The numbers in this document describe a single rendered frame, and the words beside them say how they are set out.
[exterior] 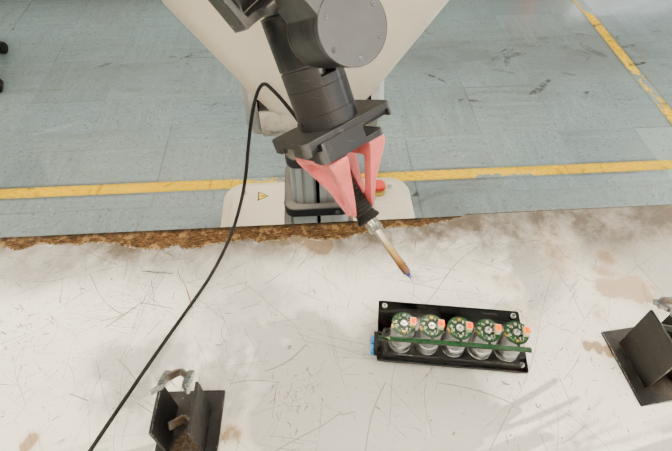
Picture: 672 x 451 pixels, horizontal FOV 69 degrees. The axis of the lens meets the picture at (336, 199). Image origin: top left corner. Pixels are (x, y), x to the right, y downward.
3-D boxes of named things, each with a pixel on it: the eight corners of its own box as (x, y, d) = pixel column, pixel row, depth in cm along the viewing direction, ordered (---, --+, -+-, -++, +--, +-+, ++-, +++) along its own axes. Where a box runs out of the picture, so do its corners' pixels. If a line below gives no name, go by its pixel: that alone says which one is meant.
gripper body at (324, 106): (395, 117, 47) (373, 40, 44) (310, 165, 42) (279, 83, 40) (356, 115, 52) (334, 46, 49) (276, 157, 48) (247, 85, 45)
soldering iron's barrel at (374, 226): (409, 271, 50) (372, 219, 51) (416, 267, 49) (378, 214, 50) (399, 279, 49) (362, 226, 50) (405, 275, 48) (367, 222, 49)
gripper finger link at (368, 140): (406, 200, 49) (379, 112, 45) (351, 236, 46) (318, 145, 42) (365, 189, 55) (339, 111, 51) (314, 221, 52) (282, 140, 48)
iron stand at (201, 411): (228, 426, 52) (222, 344, 50) (209, 492, 44) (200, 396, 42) (171, 428, 52) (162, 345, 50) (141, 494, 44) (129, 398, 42)
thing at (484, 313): (376, 363, 53) (376, 359, 53) (378, 305, 58) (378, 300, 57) (526, 376, 52) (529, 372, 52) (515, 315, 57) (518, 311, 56)
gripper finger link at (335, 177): (409, 198, 49) (382, 111, 46) (354, 234, 46) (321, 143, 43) (368, 188, 55) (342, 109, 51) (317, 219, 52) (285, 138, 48)
